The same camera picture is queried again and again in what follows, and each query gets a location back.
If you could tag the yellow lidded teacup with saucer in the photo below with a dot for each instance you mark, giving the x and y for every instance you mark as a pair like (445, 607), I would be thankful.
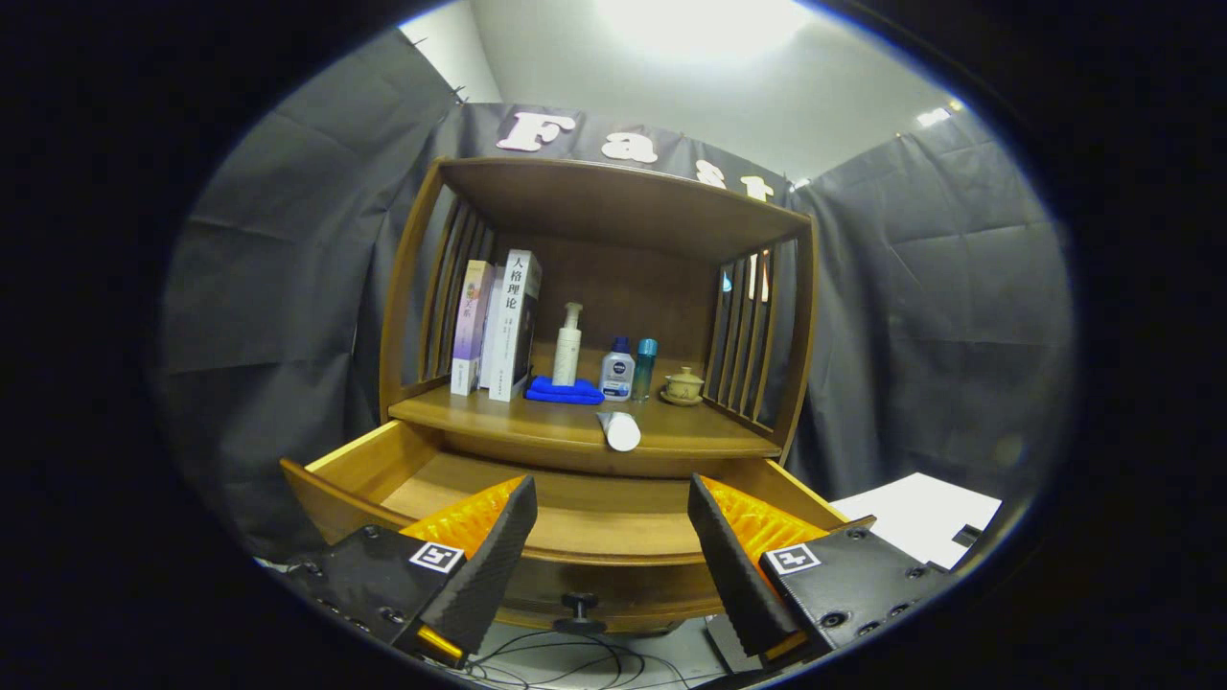
(683, 386)

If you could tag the teal bottle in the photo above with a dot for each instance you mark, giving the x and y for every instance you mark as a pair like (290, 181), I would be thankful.
(644, 369)

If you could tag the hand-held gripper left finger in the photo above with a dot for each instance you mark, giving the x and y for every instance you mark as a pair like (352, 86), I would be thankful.
(489, 575)

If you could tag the white book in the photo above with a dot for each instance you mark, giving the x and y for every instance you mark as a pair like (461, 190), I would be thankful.
(508, 326)

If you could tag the white pump bottle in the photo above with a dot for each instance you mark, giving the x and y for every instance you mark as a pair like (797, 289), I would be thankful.
(567, 355)

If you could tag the white bottle with blue cap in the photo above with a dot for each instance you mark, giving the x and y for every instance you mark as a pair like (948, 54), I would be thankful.
(617, 374)

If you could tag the wooden cabinet drawer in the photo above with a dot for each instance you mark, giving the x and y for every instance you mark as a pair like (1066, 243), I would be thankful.
(594, 532)

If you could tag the purple book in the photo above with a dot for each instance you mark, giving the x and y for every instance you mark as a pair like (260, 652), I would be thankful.
(470, 326)

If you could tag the white and green tube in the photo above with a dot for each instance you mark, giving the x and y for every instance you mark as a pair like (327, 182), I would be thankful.
(621, 433)

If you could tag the brown wooden cabinet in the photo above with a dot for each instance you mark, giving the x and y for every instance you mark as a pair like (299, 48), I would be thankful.
(613, 201)

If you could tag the wooden countertop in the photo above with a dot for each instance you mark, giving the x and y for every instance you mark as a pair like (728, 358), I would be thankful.
(537, 422)

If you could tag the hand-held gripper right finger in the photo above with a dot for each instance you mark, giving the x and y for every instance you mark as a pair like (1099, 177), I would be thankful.
(736, 575)

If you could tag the black round drawer knob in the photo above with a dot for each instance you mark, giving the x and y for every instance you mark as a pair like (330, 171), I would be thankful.
(579, 606)

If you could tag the blue folded cloth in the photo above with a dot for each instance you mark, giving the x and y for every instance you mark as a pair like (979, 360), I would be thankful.
(561, 391)

